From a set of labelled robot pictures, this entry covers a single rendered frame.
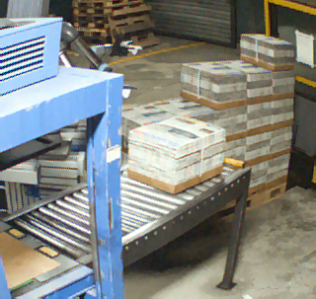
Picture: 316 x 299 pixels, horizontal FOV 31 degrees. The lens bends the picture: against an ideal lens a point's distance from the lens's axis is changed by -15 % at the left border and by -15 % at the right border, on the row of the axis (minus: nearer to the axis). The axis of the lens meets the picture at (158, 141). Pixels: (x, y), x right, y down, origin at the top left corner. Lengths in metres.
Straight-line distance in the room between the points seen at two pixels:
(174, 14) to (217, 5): 1.03
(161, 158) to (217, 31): 8.65
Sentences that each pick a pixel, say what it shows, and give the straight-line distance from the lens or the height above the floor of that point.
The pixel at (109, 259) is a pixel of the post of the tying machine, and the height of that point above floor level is 0.95.
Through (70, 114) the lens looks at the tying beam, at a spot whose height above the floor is 1.48.
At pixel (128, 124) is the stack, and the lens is 3.95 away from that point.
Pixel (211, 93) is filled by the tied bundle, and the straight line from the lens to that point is 4.19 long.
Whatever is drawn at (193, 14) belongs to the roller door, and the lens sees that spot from 11.75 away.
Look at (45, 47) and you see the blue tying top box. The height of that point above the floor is 1.66.
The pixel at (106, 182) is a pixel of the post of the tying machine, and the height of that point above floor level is 1.24.
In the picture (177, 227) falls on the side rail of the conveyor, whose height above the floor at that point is 0.74.
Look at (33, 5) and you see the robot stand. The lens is 3.47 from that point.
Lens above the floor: 1.98
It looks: 19 degrees down
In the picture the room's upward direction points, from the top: 2 degrees clockwise
